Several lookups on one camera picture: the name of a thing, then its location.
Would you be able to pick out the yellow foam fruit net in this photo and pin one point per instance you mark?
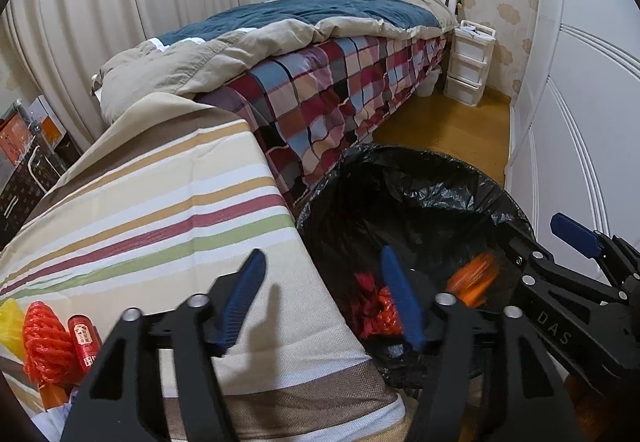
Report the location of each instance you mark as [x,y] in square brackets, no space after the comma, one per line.
[11,328]

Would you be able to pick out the white plastic drawer unit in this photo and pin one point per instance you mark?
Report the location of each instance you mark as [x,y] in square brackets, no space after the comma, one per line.
[468,67]

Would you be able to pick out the small white waste bin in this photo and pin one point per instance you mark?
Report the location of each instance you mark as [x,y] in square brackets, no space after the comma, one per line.
[427,86]

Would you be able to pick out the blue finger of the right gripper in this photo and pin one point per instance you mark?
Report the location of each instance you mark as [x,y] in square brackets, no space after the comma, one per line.
[576,235]
[526,254]

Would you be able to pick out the striped table cloth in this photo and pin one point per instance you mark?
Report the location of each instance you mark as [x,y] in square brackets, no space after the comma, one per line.
[174,195]

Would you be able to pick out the red trash in bin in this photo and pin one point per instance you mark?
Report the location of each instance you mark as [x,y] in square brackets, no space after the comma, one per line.
[372,309]

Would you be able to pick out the beige and blue duvet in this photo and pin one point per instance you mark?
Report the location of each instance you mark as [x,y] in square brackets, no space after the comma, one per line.
[203,56]

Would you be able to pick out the white wardrobe door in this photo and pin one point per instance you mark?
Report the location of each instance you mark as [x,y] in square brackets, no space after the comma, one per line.
[575,124]

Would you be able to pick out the orange cardboard piece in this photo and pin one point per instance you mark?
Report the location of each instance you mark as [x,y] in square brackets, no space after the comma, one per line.
[55,395]

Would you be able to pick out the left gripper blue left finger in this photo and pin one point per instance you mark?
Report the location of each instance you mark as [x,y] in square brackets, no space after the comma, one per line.
[240,290]

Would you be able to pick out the orange trash in bin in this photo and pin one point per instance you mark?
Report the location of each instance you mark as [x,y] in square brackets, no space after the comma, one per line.
[471,282]

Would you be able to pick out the red foam fruit net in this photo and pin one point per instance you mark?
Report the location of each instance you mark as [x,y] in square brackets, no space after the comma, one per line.
[50,355]

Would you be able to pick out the plaid bed sheet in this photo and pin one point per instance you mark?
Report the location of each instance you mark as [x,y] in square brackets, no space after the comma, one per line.
[305,108]

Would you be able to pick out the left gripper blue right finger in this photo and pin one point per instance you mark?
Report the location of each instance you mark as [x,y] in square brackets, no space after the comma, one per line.
[409,309]

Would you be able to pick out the black lined trash bin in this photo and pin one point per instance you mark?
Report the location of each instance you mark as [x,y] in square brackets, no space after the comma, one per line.
[437,213]

